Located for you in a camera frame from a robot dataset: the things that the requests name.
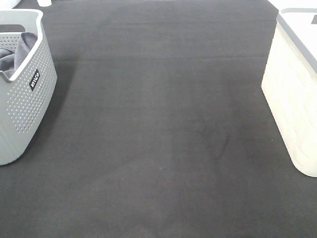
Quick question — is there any grey microfibre towel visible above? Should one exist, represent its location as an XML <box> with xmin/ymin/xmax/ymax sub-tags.
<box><xmin>0</xmin><ymin>32</ymin><xmax>38</xmax><ymax>78</ymax></box>

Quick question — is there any black felt table mat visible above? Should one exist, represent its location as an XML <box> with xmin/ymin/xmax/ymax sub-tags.
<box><xmin>0</xmin><ymin>0</ymin><xmax>317</xmax><ymax>238</ymax></box>

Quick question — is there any grey perforated laundry basket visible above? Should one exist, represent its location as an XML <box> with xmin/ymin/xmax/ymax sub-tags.
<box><xmin>0</xmin><ymin>9</ymin><xmax>57</xmax><ymax>165</ymax></box>

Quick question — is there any cream white storage basket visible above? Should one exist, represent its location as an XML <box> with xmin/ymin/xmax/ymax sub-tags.
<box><xmin>261</xmin><ymin>8</ymin><xmax>317</xmax><ymax>177</ymax></box>

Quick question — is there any white cylindrical object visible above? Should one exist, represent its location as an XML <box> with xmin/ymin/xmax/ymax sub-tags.
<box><xmin>37</xmin><ymin>0</ymin><xmax>52</xmax><ymax>7</ymax></box>

